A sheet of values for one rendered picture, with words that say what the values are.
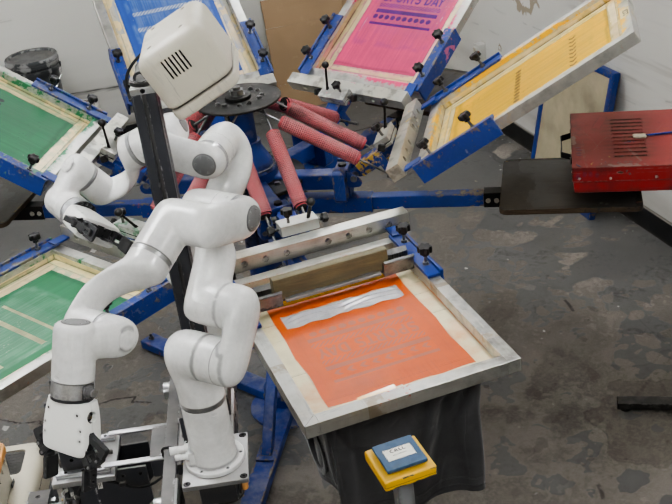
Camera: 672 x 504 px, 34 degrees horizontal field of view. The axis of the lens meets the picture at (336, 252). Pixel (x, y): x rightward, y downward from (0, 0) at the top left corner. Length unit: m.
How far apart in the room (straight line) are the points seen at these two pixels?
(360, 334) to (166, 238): 1.10
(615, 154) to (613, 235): 1.87
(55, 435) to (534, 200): 2.12
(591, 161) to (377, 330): 0.96
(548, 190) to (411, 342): 0.99
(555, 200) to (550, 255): 1.63
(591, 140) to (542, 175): 0.24
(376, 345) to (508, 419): 1.36
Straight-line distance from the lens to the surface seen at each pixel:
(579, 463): 4.05
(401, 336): 3.01
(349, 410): 2.70
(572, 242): 5.41
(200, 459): 2.33
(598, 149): 3.67
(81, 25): 7.06
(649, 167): 3.55
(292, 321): 3.12
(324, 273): 3.18
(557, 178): 3.84
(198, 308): 2.18
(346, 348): 2.98
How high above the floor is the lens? 2.59
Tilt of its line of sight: 28 degrees down
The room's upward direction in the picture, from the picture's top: 8 degrees counter-clockwise
